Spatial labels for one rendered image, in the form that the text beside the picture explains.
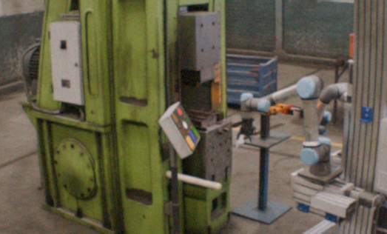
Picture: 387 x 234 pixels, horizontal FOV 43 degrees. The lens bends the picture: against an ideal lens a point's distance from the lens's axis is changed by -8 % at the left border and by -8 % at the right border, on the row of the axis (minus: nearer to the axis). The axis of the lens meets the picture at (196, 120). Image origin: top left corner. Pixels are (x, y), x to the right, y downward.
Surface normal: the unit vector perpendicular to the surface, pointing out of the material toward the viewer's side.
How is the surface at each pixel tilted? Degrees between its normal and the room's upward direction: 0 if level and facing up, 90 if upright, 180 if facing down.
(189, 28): 90
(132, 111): 90
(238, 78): 89
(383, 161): 90
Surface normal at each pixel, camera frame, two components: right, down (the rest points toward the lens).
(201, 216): -0.56, 0.24
